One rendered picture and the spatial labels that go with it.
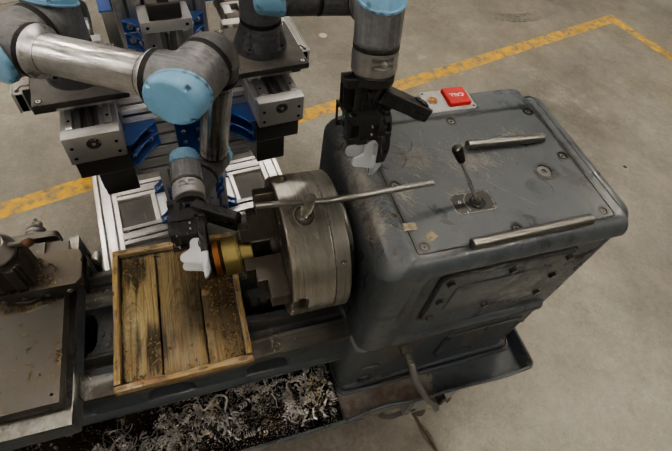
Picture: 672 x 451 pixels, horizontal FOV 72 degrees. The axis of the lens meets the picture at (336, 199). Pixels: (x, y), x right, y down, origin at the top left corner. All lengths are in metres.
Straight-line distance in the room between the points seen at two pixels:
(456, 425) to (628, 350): 0.95
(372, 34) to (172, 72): 0.39
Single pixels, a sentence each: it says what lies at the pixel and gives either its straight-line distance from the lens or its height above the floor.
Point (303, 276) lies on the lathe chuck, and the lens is 0.93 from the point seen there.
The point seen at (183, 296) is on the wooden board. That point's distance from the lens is 1.25.
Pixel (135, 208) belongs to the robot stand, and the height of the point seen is 0.21.
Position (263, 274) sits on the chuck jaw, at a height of 1.10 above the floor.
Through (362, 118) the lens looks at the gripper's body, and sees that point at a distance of 0.79.
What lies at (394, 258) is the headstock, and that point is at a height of 1.24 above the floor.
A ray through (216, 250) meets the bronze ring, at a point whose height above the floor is 1.11.
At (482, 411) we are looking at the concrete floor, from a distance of 2.21.
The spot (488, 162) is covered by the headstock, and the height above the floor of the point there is 1.26.
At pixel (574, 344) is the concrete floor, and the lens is 2.52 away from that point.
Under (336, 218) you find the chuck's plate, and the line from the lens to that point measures 0.94.
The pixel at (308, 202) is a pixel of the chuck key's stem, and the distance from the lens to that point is 0.85.
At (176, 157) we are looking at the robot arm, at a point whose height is 1.11.
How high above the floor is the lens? 1.99
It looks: 52 degrees down
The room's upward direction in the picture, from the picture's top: 10 degrees clockwise
